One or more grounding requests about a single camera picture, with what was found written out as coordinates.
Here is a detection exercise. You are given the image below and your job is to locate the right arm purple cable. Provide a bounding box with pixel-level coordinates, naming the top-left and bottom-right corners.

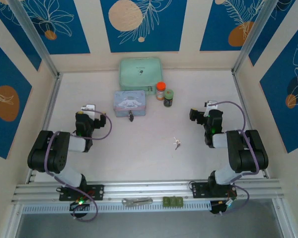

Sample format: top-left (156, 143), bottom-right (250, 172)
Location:
top-left (188, 100), bottom-right (260, 216)

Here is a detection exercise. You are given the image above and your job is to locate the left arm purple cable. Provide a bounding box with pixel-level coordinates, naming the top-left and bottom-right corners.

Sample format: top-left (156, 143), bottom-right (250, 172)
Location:
top-left (44, 110), bottom-right (113, 222)

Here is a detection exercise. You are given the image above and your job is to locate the lilac cartoon tin box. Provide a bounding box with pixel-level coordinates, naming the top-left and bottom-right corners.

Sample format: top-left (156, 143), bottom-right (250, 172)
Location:
top-left (113, 90), bottom-right (147, 118)

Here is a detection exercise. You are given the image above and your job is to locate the aluminium frame post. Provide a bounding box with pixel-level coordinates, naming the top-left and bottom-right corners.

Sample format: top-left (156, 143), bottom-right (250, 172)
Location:
top-left (6, 0), bottom-right (61, 78)
top-left (231, 0), bottom-right (281, 75)

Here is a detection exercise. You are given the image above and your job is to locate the mint green zipper pouch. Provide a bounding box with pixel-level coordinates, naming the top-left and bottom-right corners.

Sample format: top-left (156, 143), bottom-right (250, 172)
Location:
top-left (118, 57), bottom-right (163, 95)

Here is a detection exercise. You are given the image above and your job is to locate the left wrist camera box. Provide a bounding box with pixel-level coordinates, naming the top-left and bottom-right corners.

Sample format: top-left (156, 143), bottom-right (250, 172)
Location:
top-left (80, 104), bottom-right (96, 117)

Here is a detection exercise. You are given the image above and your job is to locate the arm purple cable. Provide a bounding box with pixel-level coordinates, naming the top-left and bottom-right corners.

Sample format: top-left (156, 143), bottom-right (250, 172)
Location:
top-left (188, 100), bottom-right (260, 216)
top-left (44, 110), bottom-right (113, 222)

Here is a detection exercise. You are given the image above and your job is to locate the white slotted cable duct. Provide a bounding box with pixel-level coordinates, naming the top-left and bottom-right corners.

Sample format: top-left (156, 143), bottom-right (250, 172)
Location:
top-left (21, 200), bottom-right (212, 214)

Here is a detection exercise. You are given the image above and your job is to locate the orange lid jar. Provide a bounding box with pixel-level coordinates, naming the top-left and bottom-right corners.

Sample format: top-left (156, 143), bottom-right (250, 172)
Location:
top-left (156, 82), bottom-right (166, 101)

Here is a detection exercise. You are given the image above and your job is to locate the green lid dark jar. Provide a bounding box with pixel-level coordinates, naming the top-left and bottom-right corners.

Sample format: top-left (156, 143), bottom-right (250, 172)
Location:
top-left (163, 89), bottom-right (174, 108)

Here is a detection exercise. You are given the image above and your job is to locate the black controller board green light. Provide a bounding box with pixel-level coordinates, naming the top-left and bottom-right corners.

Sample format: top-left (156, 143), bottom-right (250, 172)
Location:
top-left (210, 200), bottom-right (234, 216)
top-left (69, 199), bottom-right (90, 212)

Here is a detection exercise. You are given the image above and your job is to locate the silver wrench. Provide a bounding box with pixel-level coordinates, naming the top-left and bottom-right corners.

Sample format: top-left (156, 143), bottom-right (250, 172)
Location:
top-left (121, 197), bottom-right (153, 207)

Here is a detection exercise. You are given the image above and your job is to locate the small key with tag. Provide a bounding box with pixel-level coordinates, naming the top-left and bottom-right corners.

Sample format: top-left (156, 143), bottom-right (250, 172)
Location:
top-left (172, 136), bottom-right (183, 151)

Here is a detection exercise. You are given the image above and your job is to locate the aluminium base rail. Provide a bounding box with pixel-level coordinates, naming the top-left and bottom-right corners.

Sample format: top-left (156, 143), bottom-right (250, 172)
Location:
top-left (11, 178), bottom-right (286, 203)

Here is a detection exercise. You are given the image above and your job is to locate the aluminium table side rail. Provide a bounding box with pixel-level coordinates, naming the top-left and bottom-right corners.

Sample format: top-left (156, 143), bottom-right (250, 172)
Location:
top-left (232, 72), bottom-right (271, 179)
top-left (26, 73), bottom-right (63, 184)

